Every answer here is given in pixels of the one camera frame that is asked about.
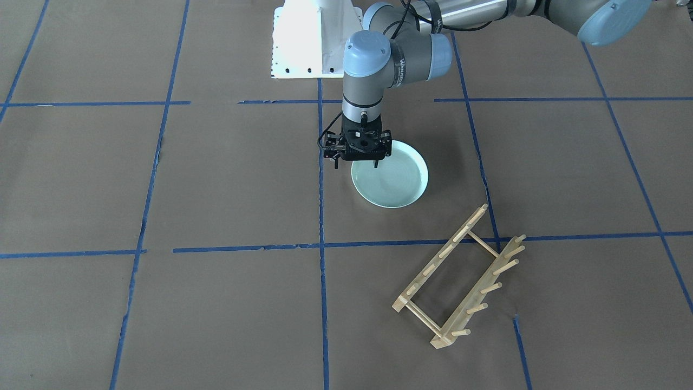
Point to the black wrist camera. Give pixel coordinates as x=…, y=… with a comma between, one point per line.
x=333, y=148

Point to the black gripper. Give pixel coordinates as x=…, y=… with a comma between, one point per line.
x=332, y=148

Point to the light green round plate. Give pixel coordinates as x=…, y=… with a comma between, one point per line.
x=398, y=180

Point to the wooden plate rack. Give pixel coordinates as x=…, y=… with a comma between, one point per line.
x=471, y=283

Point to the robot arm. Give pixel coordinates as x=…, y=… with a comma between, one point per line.
x=399, y=46

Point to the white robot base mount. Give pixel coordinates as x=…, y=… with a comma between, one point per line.
x=309, y=38

